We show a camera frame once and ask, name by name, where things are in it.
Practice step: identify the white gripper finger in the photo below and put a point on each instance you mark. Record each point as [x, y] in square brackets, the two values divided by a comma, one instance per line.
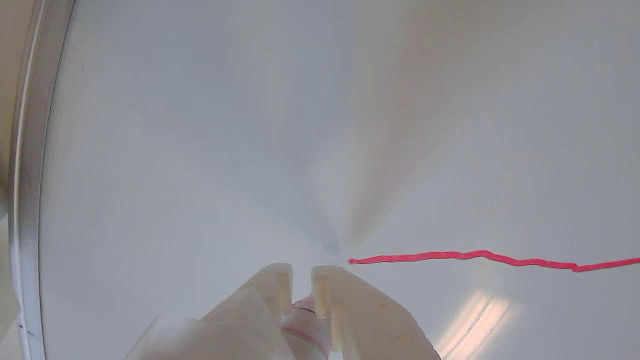
[250, 320]
[365, 320]

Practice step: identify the large white whiteboard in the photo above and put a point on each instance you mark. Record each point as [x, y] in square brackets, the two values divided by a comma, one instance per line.
[200, 125]

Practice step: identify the red whiteboard marker pen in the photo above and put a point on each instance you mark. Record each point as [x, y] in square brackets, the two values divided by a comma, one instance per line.
[305, 330]

